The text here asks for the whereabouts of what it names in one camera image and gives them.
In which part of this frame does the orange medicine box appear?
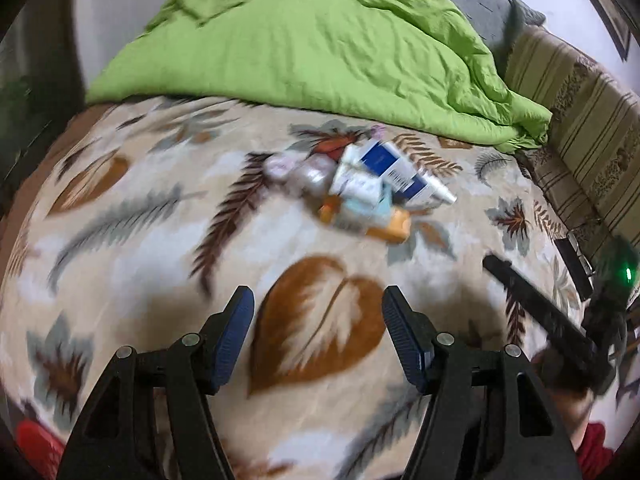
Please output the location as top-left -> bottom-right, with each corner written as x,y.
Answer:
318,196 -> 412,244

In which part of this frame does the blue white medicine box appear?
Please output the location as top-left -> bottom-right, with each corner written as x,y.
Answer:
359,140 -> 423,202

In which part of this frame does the teal cartoon tissue packet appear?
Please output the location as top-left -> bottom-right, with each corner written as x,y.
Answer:
341,196 -> 392,230

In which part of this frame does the person right hand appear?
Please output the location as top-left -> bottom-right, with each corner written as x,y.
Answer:
532,347 -> 594,451

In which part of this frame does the black remote on bed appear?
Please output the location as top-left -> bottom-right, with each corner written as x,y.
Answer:
554,237 -> 593,301

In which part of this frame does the red plastic basket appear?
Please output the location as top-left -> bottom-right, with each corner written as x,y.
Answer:
15,419 -> 64,480

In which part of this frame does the striped beige headboard cushion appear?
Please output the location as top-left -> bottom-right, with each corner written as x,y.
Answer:
506,26 -> 639,258

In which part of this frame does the leaf pattern bed blanket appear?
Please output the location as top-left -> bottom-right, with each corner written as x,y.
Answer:
0,94 -> 632,480

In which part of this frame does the small purple crumpled ball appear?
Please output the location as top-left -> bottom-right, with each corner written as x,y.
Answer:
369,125 -> 385,141

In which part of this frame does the crumpled clear plastic wrap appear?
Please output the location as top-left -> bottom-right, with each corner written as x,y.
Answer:
262,152 -> 337,198

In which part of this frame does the grey pillow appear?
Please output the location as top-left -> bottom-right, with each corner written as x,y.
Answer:
451,0 -> 546,74

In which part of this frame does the dark wooden wardrobe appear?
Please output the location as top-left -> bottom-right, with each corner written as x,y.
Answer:
1,0 -> 84,204

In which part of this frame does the green quilt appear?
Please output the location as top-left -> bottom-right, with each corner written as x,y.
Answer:
86,0 -> 551,153

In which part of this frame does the dark framed wall picture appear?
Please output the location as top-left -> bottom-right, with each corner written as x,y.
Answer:
589,0 -> 631,62

